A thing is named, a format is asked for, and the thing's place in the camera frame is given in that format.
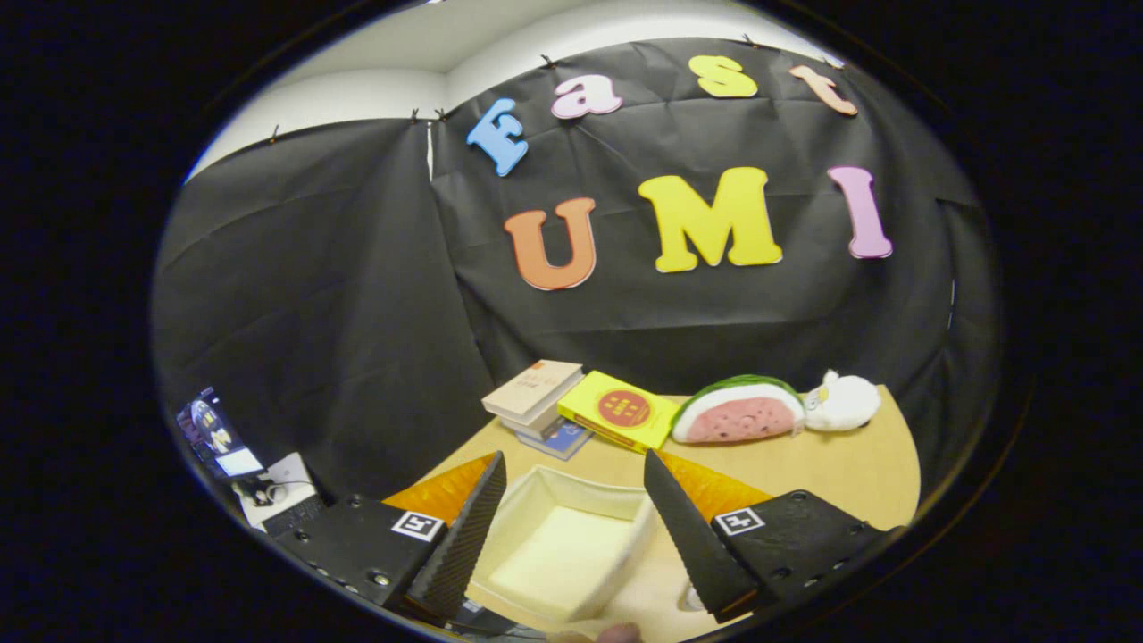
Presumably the beige book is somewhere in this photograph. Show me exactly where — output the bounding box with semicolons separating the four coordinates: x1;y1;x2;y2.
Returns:
481;360;585;425

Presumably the white plush toy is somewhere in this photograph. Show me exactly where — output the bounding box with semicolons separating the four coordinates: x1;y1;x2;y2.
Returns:
804;369;882;433

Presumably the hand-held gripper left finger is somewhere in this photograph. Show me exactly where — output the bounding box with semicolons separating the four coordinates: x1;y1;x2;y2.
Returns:
271;449;508;626

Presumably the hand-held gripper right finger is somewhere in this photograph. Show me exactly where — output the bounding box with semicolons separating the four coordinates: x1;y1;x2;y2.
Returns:
643;448;903;626

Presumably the grey book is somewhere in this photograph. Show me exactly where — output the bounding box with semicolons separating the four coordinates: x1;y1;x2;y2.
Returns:
500;406;572;441

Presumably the black keyboard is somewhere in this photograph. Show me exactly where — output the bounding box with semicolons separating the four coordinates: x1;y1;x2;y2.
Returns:
263;496;327;537

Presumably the computer monitor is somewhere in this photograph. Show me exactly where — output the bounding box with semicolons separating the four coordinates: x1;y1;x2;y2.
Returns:
175;387;266;483

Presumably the black backdrop cloth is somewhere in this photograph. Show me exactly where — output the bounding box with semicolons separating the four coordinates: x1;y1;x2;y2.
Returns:
152;38;1001;528

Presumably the watermelon slice plush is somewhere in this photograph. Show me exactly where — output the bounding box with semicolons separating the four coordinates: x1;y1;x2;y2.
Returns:
670;374;807;445

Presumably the cream fabric storage box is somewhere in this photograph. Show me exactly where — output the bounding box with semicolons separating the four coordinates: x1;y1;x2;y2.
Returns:
464;464;660;624

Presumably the blue book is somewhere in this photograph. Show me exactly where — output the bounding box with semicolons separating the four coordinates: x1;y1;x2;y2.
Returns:
516;420;595;462

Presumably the yellow book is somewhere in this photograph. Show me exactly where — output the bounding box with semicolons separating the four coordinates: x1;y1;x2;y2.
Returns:
556;371;681;455

